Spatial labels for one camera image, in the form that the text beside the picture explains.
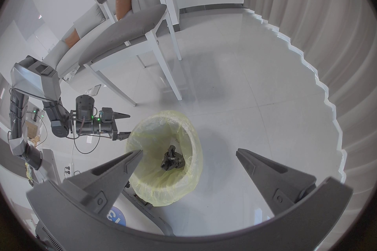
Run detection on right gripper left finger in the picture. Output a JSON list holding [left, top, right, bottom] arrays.
[[64, 150, 144, 215]]

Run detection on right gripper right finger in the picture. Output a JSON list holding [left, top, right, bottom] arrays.
[[236, 148, 317, 218]]

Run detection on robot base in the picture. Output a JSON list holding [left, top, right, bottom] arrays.
[[26, 147, 175, 251]]

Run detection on white trash bin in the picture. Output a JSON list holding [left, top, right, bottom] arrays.
[[129, 115, 201, 205]]

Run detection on crumpled black plastic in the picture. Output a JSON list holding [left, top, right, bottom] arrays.
[[160, 144, 186, 172]]

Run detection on yellow plastic bag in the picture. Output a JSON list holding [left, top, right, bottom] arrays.
[[126, 109, 204, 207]]

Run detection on white power strip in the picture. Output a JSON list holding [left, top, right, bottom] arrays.
[[63, 138, 78, 179]]

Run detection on white chair with grey seat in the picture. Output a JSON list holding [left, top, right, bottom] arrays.
[[79, 0, 183, 107]]

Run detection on orange cushion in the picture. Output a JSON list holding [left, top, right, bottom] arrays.
[[65, 28, 81, 49], [115, 0, 133, 21]]

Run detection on pale grey sofa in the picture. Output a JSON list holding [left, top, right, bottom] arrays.
[[44, 0, 154, 83]]

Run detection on white curtain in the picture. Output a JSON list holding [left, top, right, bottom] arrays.
[[243, 0, 372, 186]]

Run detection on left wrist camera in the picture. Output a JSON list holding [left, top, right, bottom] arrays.
[[100, 107, 115, 124]]

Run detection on black cable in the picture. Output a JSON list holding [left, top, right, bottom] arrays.
[[66, 119, 102, 155]]

